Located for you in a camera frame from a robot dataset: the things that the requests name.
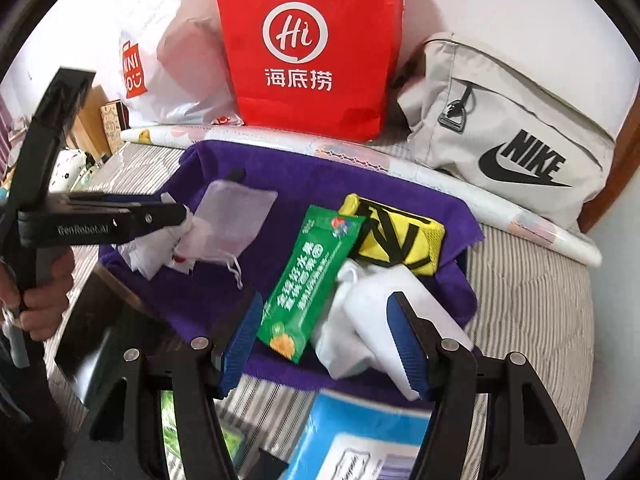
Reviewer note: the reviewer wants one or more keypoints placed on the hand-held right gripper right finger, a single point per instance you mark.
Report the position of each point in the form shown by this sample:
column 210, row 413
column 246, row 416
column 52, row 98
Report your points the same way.
column 405, row 345

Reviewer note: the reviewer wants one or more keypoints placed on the green patterned packet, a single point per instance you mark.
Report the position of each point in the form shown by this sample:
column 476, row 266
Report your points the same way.
column 231, row 442

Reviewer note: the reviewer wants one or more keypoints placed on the purple towel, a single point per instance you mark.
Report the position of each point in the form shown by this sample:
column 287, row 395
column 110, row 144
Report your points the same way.
column 300, row 180

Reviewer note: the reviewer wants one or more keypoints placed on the white socks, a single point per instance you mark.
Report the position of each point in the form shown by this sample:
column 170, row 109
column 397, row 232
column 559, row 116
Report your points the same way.
column 360, row 320

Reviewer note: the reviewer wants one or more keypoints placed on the green sachet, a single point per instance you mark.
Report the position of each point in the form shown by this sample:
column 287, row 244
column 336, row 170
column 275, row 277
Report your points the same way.
column 305, row 285

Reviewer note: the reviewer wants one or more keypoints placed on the brown wooden bed frame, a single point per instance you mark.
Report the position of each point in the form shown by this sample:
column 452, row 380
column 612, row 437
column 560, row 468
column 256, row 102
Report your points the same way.
column 615, row 180

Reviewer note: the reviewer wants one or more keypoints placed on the white plastic shopping bag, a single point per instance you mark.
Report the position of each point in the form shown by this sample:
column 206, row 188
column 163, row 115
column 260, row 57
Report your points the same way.
column 165, row 90

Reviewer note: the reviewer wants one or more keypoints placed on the red paper shopping bag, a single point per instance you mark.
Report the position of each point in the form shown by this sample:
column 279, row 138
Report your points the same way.
column 310, row 10

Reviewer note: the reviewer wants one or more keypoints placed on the dark green box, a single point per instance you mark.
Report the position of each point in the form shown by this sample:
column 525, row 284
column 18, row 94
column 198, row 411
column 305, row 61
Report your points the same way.
column 100, row 340

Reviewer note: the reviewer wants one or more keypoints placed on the person's dark clothing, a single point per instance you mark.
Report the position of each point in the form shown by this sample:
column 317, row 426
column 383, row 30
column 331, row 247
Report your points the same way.
column 25, row 435

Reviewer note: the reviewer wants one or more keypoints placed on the blue printed box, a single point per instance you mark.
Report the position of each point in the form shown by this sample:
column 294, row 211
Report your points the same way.
column 340, row 420

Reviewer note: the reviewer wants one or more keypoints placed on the rolled printed paper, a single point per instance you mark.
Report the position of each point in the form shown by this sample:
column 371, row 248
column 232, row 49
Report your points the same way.
column 550, row 237

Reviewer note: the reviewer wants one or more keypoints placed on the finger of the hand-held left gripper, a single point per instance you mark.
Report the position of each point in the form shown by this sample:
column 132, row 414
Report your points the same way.
column 130, row 200
column 160, row 220

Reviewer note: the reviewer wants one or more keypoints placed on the grey zip bag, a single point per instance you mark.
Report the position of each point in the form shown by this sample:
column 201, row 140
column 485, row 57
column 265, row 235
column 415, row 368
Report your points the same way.
column 500, row 110

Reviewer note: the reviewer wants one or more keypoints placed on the light wooden furniture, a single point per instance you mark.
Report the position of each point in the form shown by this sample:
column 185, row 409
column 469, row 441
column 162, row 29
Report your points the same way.
column 90, row 120

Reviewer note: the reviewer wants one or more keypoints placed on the person's left hand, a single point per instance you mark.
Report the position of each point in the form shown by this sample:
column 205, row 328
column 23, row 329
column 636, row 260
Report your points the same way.
column 50, row 305

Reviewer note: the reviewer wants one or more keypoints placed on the patterned cardboard box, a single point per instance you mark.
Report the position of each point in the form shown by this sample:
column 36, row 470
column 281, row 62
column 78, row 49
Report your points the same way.
column 114, row 125

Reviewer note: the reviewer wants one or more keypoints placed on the yellow black pouch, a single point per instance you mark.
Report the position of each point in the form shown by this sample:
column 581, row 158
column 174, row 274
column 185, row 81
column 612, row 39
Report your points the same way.
column 395, row 240

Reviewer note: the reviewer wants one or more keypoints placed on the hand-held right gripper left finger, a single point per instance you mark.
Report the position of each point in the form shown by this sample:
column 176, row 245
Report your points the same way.
column 240, row 340

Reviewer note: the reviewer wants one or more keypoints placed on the white fabric scrap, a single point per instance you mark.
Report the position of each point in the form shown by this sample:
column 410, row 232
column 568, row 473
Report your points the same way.
column 150, row 255

